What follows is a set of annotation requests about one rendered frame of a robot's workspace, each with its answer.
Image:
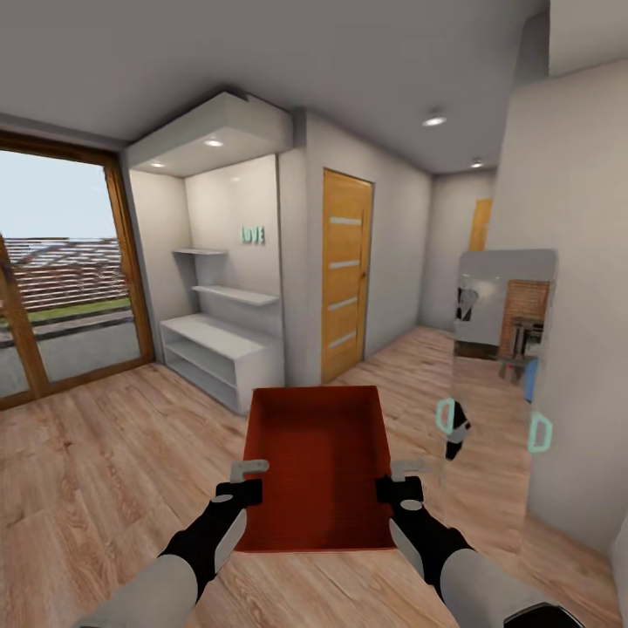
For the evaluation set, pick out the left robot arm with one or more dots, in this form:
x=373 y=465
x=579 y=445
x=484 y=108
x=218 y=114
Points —
x=165 y=593

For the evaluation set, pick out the storage box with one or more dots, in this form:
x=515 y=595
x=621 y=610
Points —
x=325 y=445

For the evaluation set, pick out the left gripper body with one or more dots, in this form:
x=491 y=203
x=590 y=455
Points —
x=252 y=490

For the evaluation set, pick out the decorative sign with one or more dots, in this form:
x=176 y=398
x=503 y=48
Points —
x=253 y=234

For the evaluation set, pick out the standing mirror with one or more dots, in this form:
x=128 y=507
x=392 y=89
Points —
x=501 y=336

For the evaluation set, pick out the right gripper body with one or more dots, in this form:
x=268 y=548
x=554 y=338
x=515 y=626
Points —
x=386 y=488

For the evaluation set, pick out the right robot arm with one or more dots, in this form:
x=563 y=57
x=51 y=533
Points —
x=477 y=592

